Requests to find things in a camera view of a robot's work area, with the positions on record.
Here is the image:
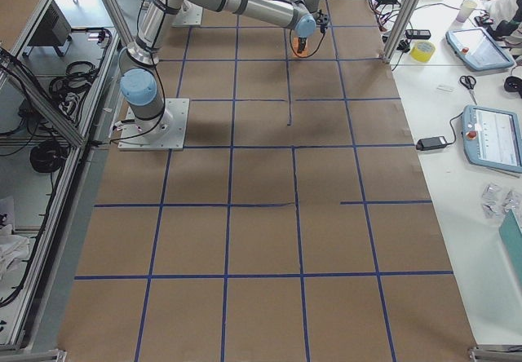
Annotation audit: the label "upper blue teach pendant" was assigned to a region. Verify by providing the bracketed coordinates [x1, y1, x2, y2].
[445, 28, 515, 72]

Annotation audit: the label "person white sleeve forearm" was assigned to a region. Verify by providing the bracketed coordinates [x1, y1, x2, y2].
[484, 0, 518, 24]

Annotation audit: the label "black power brick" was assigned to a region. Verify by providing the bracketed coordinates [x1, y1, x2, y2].
[415, 136, 448, 151]

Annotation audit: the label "coiled black cables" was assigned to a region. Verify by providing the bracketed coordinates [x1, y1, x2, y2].
[48, 60, 99, 114]

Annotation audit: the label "clear plastic parts bags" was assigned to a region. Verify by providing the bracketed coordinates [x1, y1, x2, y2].
[480, 183, 521, 220]

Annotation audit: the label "aluminium corner post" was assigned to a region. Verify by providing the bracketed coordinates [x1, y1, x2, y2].
[381, 0, 419, 64]

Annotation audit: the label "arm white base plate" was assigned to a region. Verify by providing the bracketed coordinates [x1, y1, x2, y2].
[171, 1, 203, 28]
[117, 98, 190, 151]

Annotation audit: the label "black remote control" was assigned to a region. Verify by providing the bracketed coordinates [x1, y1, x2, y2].
[405, 29, 431, 40]

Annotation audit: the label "black electronics box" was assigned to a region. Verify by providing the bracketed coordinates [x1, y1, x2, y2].
[24, 0, 72, 57]

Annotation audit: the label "orange foam cube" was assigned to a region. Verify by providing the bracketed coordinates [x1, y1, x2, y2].
[291, 37, 308, 59]

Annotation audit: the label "lower blue teach pendant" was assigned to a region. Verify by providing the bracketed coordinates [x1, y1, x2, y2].
[462, 105, 521, 174]

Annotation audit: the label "black scissors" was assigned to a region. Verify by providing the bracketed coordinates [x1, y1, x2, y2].
[459, 75, 477, 105]

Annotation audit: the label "white paper cup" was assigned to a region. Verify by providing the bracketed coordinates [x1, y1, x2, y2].
[456, 0, 477, 23]

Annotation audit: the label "yellow tape roll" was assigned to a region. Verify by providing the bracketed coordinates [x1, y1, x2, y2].
[410, 40, 436, 63]

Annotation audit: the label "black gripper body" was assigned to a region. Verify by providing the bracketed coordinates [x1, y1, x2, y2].
[294, 10, 330, 52]

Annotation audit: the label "blue teach pendant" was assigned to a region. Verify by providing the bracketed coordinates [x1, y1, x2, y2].
[462, 105, 521, 174]
[445, 28, 515, 72]

